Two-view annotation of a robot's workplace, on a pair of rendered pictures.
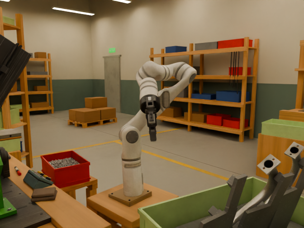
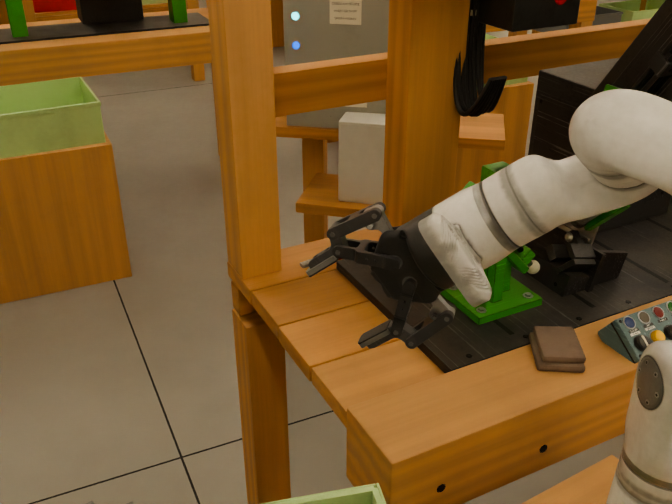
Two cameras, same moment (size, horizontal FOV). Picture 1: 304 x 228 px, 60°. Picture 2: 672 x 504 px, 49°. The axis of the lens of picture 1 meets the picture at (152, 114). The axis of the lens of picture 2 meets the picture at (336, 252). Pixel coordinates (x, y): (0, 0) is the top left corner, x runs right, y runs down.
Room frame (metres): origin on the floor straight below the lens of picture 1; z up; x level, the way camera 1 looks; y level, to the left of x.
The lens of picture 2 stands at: (1.04, -0.62, 1.67)
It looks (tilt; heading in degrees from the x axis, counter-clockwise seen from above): 29 degrees down; 107
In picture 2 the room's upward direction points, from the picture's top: straight up
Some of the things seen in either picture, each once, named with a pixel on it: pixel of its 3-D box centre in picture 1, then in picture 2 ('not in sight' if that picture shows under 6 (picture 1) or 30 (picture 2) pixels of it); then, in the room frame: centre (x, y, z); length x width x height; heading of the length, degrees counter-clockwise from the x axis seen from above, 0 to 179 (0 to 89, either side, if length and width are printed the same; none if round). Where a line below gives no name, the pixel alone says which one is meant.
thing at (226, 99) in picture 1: (195, 87); not in sight; (6.78, -1.11, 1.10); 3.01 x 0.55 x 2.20; 41
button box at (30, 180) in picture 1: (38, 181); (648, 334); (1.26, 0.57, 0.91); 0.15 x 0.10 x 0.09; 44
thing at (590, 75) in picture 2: not in sight; (605, 144); (1.17, 1.09, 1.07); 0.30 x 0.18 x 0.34; 44
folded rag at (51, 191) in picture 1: (44, 194); (556, 348); (1.11, 0.48, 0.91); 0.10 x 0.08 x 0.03; 102
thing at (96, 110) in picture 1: (92, 111); not in sight; (7.72, 1.75, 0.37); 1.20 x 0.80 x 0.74; 139
